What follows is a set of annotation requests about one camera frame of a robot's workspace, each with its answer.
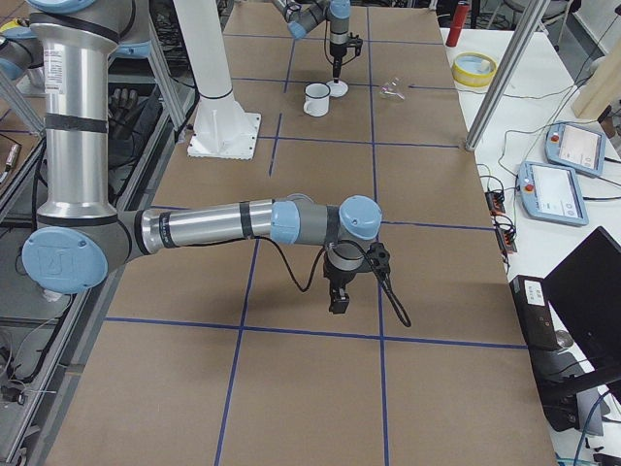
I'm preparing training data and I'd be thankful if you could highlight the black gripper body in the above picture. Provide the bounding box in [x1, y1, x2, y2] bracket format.
[329, 42, 345, 72]
[323, 259, 357, 315]

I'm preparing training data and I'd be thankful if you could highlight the white mug lid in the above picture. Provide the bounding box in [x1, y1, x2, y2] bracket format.
[326, 80, 348, 98]

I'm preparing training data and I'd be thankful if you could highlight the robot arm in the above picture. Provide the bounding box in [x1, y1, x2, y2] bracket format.
[272, 0, 360, 85]
[21, 1, 390, 314]

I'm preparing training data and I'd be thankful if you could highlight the white enamel mug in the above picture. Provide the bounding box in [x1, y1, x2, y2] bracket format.
[303, 83, 331, 117]

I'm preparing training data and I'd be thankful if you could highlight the red cylinder bottle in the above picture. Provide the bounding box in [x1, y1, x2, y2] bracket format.
[445, 1, 471, 48]

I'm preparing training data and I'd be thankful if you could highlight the yellow rimmed bowl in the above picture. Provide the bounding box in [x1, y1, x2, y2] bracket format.
[451, 52, 498, 88]

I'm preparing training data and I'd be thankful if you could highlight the black computer box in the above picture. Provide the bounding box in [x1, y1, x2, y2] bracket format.
[510, 275, 560, 351]

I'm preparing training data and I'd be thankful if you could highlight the near teach pendant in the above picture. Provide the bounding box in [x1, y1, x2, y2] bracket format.
[517, 161, 589, 226]

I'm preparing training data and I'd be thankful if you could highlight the teach pendant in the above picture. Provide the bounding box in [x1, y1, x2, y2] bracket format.
[544, 122, 605, 178]
[517, 161, 589, 226]

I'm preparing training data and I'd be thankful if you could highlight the black monitor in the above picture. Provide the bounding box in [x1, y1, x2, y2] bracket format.
[542, 225, 621, 375]

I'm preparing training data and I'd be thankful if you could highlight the far teach pendant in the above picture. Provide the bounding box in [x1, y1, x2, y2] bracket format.
[544, 122, 605, 178]

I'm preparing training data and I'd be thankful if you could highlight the wooden beam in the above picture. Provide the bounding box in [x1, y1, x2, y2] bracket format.
[572, 42, 620, 119]

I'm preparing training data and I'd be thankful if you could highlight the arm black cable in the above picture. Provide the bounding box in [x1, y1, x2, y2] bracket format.
[321, 33, 360, 69]
[256, 235, 412, 329]

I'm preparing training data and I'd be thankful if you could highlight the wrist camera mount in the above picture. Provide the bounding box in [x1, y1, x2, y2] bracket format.
[346, 33, 364, 57]
[367, 242, 391, 282]

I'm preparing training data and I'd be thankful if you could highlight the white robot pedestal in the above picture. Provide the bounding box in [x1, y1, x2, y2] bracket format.
[174, 0, 261, 160]

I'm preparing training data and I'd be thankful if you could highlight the aluminium frame post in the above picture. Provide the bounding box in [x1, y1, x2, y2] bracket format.
[465, 0, 550, 151]

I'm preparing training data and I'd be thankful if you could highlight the aluminium side rail frame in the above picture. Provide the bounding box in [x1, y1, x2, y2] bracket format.
[1, 25, 193, 465]

